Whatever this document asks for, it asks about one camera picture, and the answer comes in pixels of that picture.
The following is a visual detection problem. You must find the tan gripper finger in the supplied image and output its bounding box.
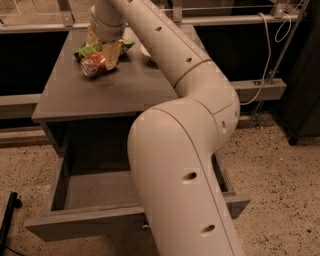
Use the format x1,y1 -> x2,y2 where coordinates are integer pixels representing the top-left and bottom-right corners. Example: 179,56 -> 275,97
85,25 -> 99,46
102,41 -> 121,70

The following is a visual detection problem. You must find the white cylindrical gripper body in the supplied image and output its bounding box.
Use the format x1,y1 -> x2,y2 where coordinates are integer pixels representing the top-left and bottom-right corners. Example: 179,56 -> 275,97
90,4 -> 126,43

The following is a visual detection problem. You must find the red coke can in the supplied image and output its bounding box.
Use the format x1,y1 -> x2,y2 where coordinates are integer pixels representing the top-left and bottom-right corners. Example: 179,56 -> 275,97
80,52 -> 107,78

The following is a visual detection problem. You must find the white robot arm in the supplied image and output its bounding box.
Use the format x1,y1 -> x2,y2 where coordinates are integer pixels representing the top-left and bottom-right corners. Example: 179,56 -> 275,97
90,0 -> 245,256

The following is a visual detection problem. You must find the grey open top drawer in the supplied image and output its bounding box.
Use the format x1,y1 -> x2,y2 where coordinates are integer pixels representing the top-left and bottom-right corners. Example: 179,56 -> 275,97
26,117 -> 250,241

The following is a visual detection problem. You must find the green chip bag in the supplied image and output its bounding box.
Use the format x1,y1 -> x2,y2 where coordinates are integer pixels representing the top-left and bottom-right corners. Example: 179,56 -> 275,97
74,39 -> 135,62

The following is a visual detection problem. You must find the white paper bowl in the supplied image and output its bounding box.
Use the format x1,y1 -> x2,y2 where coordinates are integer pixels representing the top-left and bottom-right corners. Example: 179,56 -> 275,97
140,44 -> 154,62

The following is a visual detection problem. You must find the grey wooden cabinet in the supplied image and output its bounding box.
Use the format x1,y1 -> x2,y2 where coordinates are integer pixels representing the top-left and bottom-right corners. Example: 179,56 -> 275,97
32,29 -> 177,155

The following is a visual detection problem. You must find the black pole base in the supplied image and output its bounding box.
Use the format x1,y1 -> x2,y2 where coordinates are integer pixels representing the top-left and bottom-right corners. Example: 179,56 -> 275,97
0,192 -> 22,256

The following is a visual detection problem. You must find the white cable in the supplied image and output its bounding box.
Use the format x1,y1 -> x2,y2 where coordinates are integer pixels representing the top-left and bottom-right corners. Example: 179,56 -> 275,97
239,12 -> 292,107

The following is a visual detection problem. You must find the metal railing frame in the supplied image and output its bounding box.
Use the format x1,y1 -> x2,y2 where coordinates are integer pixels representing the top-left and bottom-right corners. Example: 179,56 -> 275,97
0,0 -> 311,33

